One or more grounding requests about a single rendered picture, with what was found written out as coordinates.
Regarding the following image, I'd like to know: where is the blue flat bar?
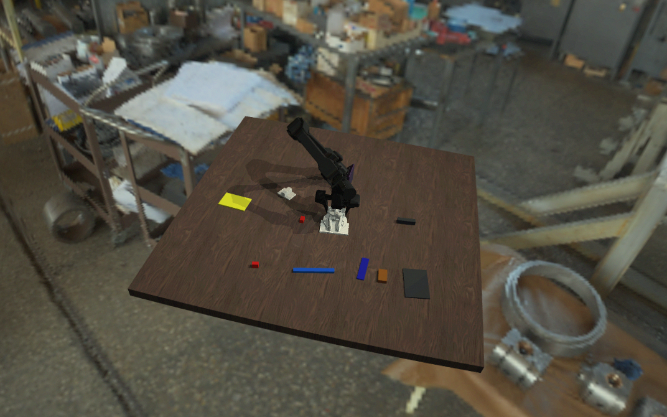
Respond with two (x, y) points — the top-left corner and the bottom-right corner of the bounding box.
(293, 268), (335, 274)

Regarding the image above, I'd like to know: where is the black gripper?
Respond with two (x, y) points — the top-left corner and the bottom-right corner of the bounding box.
(315, 187), (360, 215)

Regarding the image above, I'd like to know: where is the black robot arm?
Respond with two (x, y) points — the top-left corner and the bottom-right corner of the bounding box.
(287, 117), (357, 210)

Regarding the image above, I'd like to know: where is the yellow flat square plate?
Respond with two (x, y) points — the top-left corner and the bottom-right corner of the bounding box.
(218, 192), (251, 211)

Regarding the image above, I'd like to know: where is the blue flat plate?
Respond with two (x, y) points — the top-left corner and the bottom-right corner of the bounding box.
(357, 258), (369, 280)

